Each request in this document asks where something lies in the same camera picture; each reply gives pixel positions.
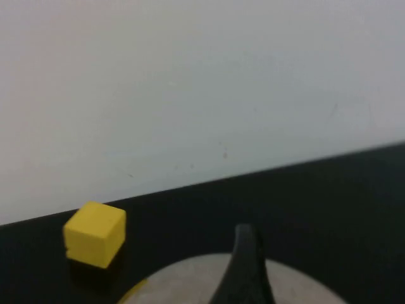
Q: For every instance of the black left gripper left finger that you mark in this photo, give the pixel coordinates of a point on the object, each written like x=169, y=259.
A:
x=242, y=269

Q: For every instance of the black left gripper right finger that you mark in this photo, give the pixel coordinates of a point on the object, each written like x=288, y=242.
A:
x=265, y=282

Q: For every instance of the steel pot lid black knob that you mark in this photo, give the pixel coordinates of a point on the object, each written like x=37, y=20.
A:
x=190, y=282

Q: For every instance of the yellow cube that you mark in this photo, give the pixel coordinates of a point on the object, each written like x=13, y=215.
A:
x=95, y=234

